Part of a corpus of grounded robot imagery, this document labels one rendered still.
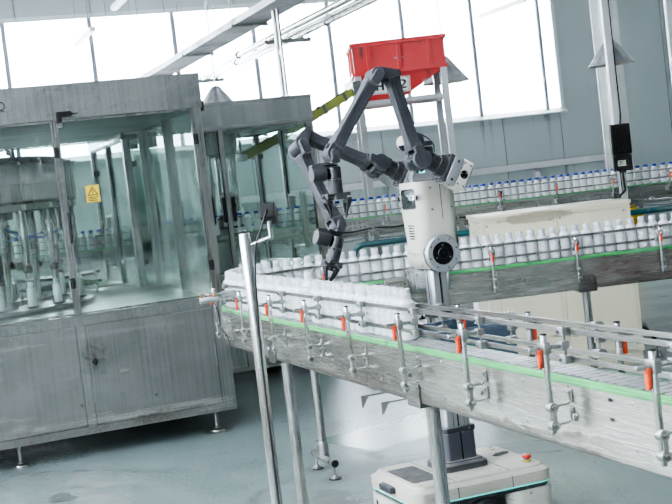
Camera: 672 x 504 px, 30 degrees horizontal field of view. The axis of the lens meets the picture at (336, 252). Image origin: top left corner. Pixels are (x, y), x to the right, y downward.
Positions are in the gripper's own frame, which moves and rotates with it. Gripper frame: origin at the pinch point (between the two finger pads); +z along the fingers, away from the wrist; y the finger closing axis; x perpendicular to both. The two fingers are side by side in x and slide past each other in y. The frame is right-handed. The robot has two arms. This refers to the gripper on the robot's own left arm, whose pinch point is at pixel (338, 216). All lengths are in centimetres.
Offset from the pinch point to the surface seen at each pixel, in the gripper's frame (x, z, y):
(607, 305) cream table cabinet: 314, 92, 307
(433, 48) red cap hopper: 597, -131, 323
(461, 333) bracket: -157, 32, -24
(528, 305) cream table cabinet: 330, 86, 253
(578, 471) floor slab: 69, 139, 133
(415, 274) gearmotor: 129, 37, 84
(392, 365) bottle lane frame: -90, 48, -19
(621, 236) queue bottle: 113, 31, 198
